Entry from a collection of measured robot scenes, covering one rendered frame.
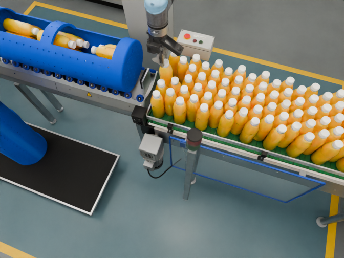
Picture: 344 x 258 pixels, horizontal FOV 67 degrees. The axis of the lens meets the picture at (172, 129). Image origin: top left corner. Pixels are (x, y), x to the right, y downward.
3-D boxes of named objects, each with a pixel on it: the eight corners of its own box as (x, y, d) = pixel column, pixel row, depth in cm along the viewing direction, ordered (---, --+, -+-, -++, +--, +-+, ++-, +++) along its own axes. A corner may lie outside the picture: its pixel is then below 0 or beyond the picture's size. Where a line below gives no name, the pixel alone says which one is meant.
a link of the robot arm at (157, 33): (171, 17, 111) (163, 33, 107) (171, 26, 115) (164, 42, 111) (151, 12, 112) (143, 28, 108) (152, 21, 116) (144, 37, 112)
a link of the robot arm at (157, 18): (172, -11, 100) (163, 6, 96) (172, 16, 111) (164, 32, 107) (149, -16, 101) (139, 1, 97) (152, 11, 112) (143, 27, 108)
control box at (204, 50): (181, 41, 160) (181, 28, 151) (212, 49, 157) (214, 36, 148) (176, 53, 156) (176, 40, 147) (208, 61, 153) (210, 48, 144)
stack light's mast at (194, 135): (188, 141, 120) (189, 125, 105) (201, 145, 119) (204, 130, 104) (184, 153, 117) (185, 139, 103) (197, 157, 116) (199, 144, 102)
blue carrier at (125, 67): (23, 30, 172) (-6, -6, 146) (146, 61, 158) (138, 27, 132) (0, 65, 163) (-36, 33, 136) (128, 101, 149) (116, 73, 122)
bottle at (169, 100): (172, 118, 148) (171, 100, 131) (162, 111, 150) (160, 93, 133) (179, 109, 150) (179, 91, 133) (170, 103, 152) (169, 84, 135)
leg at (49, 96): (59, 106, 259) (26, 64, 202) (64, 107, 258) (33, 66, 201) (56, 111, 256) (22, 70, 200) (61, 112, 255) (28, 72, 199)
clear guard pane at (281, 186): (172, 165, 182) (170, 136, 138) (285, 201, 169) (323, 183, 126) (171, 166, 182) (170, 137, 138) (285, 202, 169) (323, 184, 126)
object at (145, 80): (147, 80, 157) (145, 66, 145) (151, 81, 156) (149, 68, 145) (141, 93, 152) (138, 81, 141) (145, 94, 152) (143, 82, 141)
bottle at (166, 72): (169, 79, 151) (168, 56, 134) (175, 87, 148) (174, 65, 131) (158, 83, 150) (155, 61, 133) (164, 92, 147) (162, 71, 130)
